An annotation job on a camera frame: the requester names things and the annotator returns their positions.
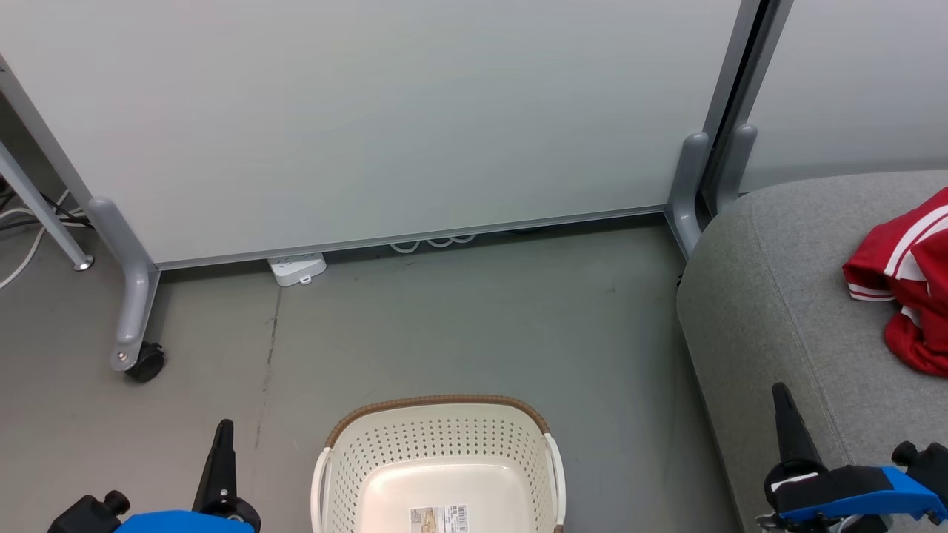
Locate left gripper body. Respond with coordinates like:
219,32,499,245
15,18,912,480
194,496,262,532

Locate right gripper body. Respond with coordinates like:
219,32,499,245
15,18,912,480
762,458,889,519

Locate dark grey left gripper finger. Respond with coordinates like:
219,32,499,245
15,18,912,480
194,419,238,513

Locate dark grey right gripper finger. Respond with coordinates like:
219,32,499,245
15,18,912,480
771,382,825,469

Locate red striped garment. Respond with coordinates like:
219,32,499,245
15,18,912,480
842,187,948,379

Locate cream perforated laundry basket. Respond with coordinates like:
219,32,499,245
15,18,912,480
309,394,568,533

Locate black caster wheel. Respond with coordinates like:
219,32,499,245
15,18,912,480
124,341,166,383

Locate grey fabric sofa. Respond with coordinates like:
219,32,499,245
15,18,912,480
675,170,948,533

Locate printed label sticker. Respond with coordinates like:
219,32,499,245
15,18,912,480
409,503,470,533

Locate white power strip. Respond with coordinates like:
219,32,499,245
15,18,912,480
267,252,328,288

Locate grey metal table leg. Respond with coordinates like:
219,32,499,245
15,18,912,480
0,141,96,272

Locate large white partition panel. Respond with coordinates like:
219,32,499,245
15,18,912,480
0,0,768,373

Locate white loose cable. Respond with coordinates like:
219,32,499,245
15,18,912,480
0,190,73,290

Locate black loose cable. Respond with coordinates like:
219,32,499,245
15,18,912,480
0,184,94,232

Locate white coiled cable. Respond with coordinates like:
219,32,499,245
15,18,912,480
390,232,479,255

